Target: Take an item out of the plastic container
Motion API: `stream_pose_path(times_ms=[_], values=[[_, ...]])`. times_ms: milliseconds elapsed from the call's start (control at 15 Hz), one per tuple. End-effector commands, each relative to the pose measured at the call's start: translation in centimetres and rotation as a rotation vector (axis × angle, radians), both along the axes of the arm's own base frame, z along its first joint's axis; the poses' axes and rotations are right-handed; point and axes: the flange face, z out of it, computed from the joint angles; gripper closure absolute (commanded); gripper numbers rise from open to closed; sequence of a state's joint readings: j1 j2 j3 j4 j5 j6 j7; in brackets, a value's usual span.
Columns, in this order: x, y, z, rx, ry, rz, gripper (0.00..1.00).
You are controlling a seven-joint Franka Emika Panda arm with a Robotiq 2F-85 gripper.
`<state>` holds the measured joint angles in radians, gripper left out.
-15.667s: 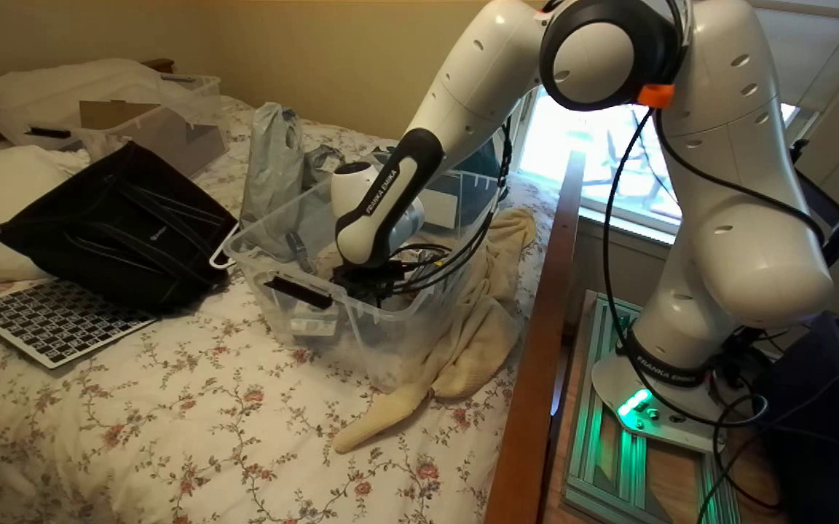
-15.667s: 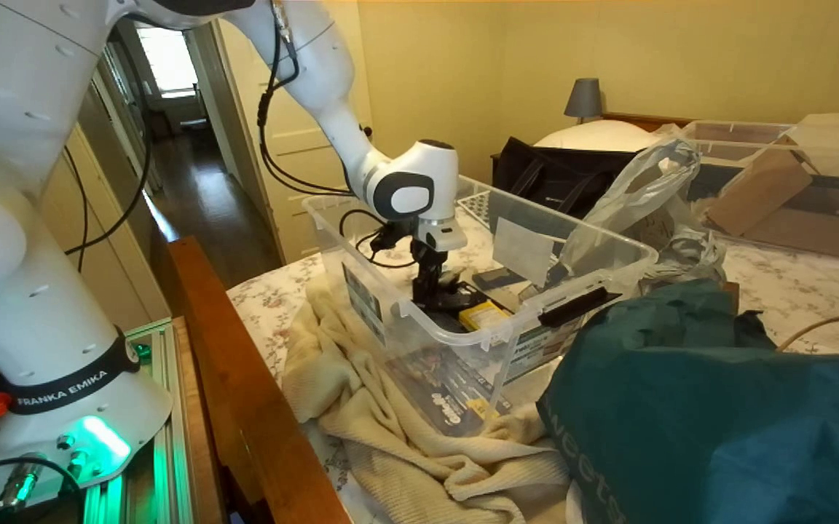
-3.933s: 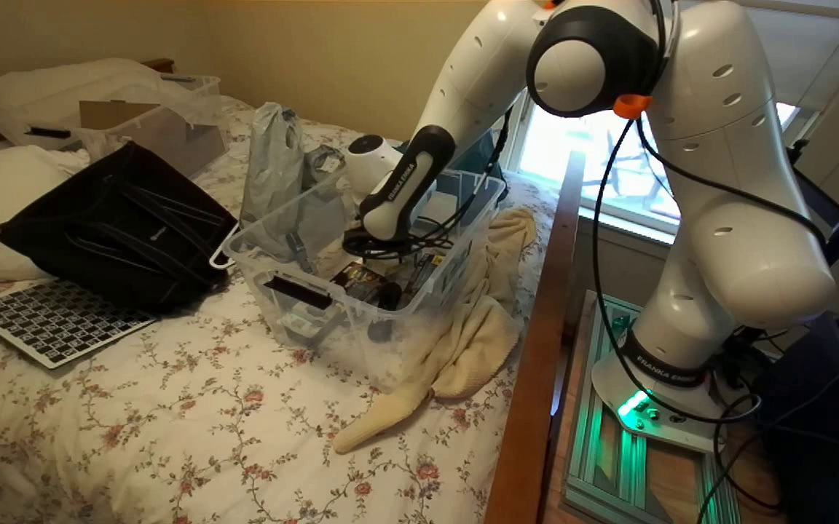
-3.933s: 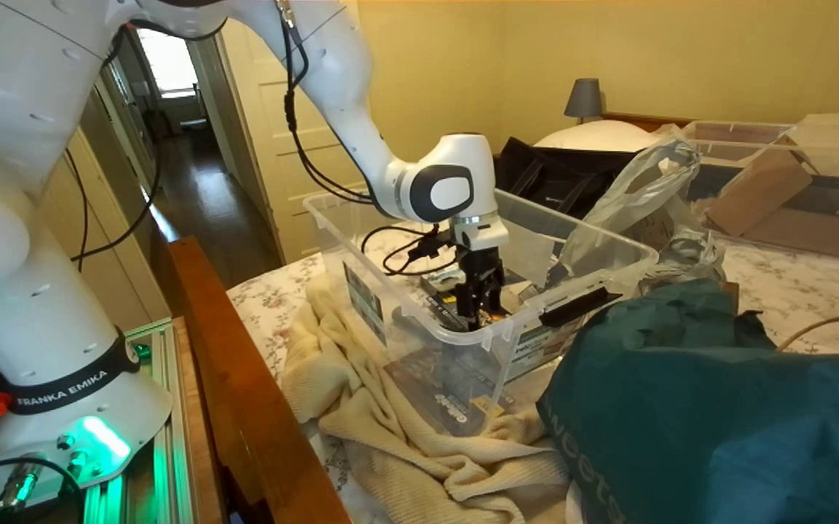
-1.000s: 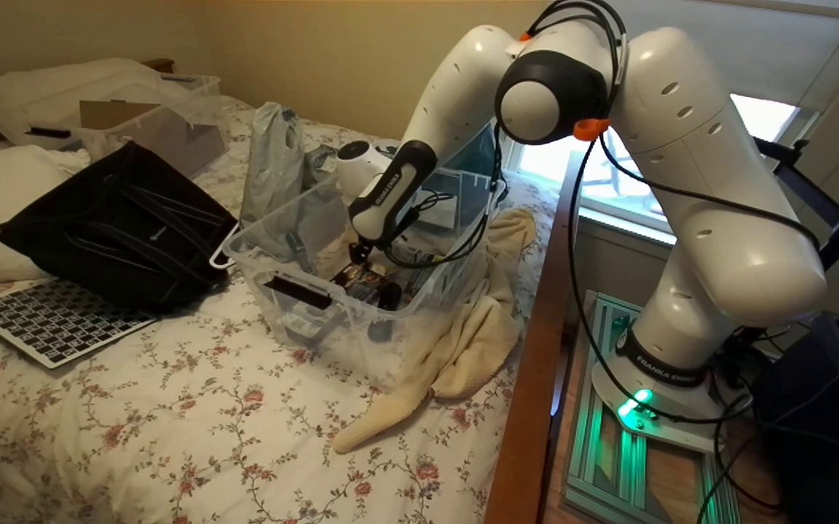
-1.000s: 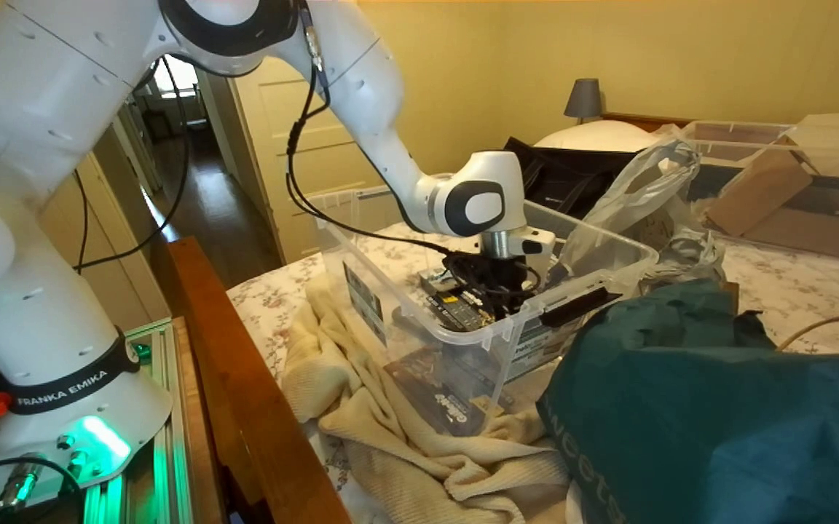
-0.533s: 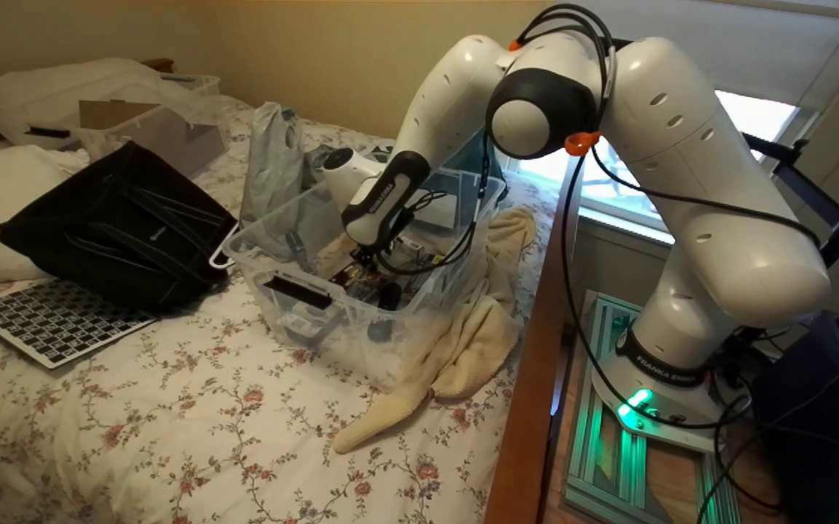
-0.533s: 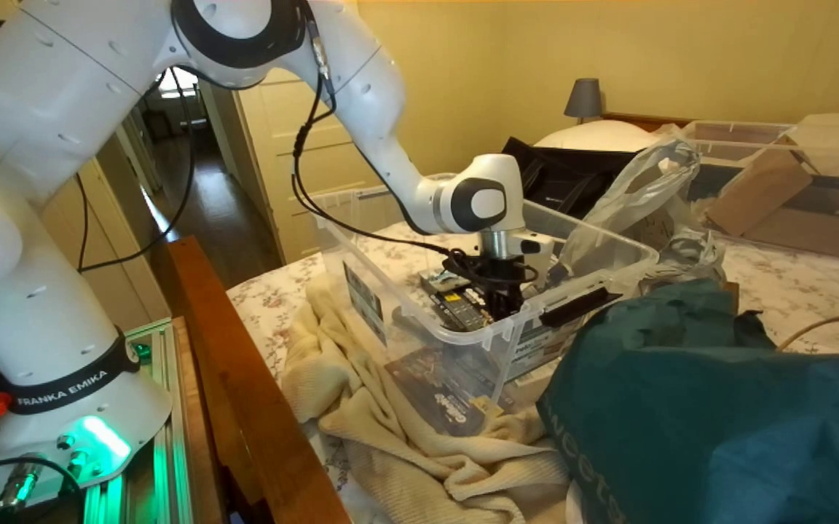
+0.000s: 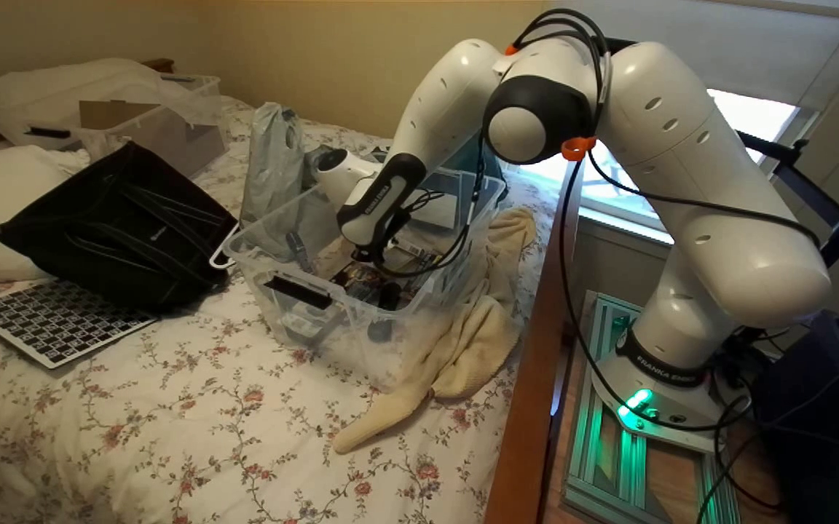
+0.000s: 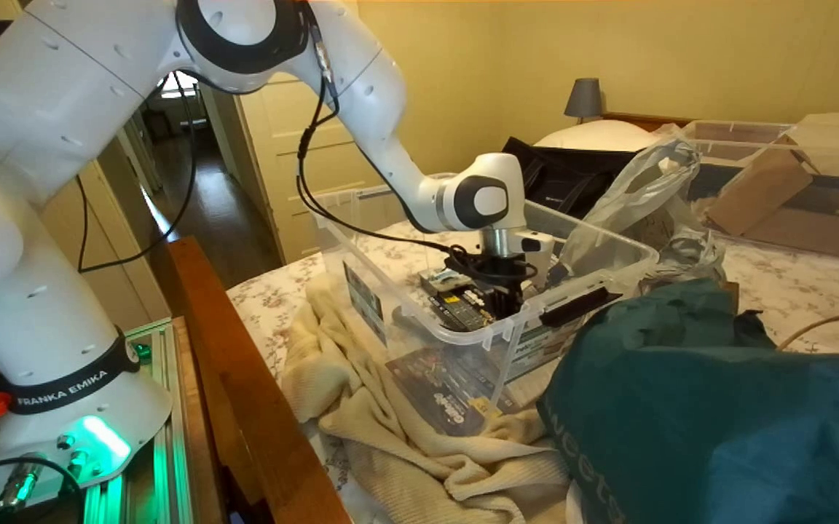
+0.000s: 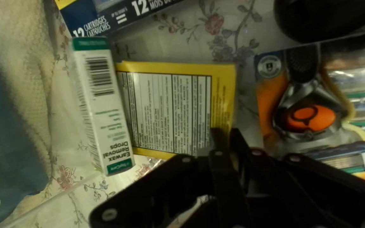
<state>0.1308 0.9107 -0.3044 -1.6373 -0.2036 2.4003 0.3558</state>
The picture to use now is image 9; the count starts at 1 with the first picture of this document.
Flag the orange cable clip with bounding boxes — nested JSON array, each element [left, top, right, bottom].
[[558, 133, 600, 163]]

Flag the brown wooden footboard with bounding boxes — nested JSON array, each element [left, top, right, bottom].
[[480, 147, 589, 524]]

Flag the bright window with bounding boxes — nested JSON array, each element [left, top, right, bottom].
[[516, 84, 804, 243]]

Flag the white hanger hook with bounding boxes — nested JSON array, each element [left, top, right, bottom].
[[206, 221, 245, 274]]

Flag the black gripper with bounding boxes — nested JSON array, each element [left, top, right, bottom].
[[353, 236, 413, 293]]

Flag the green lit robot platform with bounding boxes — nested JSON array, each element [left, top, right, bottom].
[[563, 287, 746, 524]]

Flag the clear plastic bag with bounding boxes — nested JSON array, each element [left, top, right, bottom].
[[239, 98, 308, 226]]

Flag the dark fabric bag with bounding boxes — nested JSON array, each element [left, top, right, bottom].
[[0, 140, 242, 317]]

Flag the black container latch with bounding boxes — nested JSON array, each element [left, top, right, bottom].
[[264, 274, 337, 313]]

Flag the floral bedsheet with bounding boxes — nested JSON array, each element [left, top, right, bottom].
[[0, 90, 563, 524]]

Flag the dark blue chair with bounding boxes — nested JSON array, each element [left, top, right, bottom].
[[755, 312, 839, 524]]

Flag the brown cardboard box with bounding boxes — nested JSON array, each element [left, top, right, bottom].
[[73, 95, 230, 179]]

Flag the beige towel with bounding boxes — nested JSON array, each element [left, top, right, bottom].
[[330, 204, 542, 456]]

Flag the clear plastic storage container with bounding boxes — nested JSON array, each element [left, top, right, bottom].
[[222, 133, 520, 390]]

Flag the black floor cable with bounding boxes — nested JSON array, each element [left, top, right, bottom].
[[694, 381, 800, 517]]

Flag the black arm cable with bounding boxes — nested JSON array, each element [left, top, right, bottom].
[[379, 9, 823, 432]]

